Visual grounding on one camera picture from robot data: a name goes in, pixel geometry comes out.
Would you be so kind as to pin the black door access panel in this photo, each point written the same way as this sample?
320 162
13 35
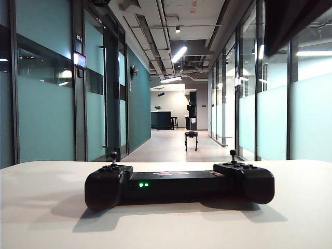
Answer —
80 74

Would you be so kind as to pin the glowing room display sign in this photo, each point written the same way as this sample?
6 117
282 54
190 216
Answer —
79 60

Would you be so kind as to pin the green potted plant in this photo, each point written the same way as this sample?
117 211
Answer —
158 107

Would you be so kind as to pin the black quadruped robot dog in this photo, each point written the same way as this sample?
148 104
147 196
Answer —
190 137

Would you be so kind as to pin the black kiosk machine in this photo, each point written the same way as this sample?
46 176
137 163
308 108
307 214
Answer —
192 116

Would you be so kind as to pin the room number plate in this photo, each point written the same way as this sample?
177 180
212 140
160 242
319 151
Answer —
79 38

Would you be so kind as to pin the small ceiling spotlight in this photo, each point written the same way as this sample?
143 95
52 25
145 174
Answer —
177 29

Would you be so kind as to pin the black dual-joystick remote control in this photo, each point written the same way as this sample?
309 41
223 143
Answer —
181 186

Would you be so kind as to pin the dark wooden bar stool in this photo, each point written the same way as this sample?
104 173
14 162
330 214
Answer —
174 122

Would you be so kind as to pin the long linear ceiling light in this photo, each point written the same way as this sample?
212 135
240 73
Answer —
170 79
179 54

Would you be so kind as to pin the dark counter with white top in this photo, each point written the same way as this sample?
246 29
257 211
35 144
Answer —
160 120

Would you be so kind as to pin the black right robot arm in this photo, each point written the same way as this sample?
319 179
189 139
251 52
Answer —
285 20

